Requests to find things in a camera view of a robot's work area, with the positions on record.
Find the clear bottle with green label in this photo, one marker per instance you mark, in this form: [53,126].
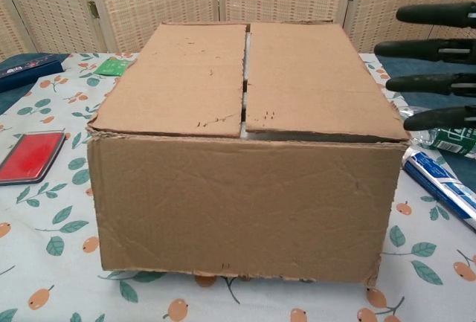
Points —
[451,143]

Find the brown cardboard shipping box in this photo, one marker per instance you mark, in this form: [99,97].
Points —
[241,206]

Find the small green packet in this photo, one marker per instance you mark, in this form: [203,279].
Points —
[109,67]

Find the red ink pad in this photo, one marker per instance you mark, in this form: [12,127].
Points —
[29,158]

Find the fruit and leaf print tablecloth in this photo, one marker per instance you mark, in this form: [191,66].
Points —
[56,244]

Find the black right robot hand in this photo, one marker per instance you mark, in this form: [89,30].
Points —
[427,50]

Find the dark blue case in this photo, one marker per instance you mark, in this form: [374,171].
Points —
[26,71]

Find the blue and white tube package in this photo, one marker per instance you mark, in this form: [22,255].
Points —
[439,180]

